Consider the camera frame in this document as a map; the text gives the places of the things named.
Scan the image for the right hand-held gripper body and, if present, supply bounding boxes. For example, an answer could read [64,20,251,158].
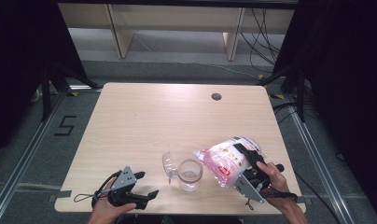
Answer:
[233,151,286,204]

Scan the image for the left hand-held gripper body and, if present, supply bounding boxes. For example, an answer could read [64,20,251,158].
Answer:
[106,165,147,210]

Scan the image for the red and white sugar bag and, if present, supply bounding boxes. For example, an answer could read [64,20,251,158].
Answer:
[192,135,263,189]

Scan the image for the clear glass jar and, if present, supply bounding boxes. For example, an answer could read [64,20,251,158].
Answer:
[176,158,205,192]

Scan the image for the person's right hand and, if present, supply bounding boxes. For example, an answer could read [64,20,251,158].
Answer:
[256,161,292,205]

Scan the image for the person's left hand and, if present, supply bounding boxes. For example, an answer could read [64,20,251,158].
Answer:
[87,178,138,224]

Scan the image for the grey tape strip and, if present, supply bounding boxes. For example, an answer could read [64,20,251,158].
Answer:
[48,189,73,203]

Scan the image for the black metal stand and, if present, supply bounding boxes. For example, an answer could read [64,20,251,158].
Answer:
[40,62,103,122]
[256,63,308,123]

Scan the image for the black curtain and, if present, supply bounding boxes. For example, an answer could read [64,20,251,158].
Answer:
[272,0,377,224]
[0,0,88,162]

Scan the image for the grey strap loop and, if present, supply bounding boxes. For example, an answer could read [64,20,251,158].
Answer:
[73,192,98,203]

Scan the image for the black floor cables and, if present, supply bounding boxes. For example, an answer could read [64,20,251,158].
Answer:
[271,101,320,126]

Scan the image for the metal floor rail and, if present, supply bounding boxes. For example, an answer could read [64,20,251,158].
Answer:
[284,93,354,224]
[0,90,68,220]

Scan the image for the white floor cable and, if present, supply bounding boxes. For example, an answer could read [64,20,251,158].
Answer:
[132,33,261,79]

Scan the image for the bundle of black cables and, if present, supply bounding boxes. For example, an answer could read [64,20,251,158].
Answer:
[240,7,285,75]

